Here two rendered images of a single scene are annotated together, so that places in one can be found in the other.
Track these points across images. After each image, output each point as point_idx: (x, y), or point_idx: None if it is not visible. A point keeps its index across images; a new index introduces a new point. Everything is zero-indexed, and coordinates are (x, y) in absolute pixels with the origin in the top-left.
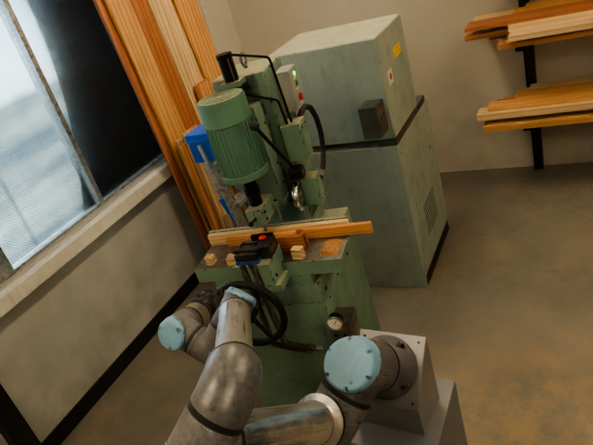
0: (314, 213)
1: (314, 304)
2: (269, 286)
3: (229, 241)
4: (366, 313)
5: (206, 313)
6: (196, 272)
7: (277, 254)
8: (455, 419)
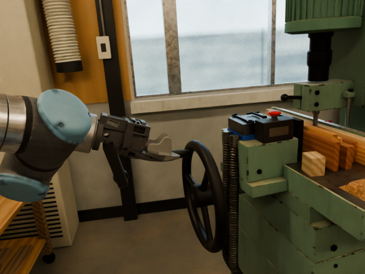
0: None
1: (300, 254)
2: (242, 180)
3: None
4: None
5: (88, 132)
6: (221, 131)
7: (282, 148)
8: None
